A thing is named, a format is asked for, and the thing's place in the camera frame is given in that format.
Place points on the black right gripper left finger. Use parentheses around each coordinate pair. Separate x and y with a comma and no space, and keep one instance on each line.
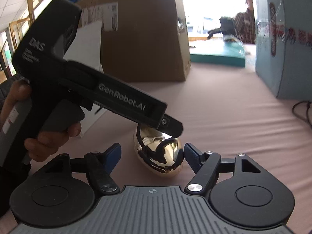
(87,175)

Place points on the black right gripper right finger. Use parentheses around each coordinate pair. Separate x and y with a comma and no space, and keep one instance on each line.
(238,176)

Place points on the shiny gold egg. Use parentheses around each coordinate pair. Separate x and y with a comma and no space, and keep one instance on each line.
(161,153)

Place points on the person's left hand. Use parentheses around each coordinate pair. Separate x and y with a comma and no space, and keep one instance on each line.
(47,143)

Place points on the white luckin coffee box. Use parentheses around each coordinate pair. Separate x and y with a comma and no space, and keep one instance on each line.
(86,50)

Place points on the brown cardboard box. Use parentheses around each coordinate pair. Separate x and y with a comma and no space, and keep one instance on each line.
(142,40)

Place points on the flat teal box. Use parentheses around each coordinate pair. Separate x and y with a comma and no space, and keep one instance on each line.
(218,52)

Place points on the woman in plaid shirt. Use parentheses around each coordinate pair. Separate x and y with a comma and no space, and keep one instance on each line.
(242,25)

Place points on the large light blue box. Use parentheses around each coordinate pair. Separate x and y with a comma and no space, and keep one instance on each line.
(283,47)

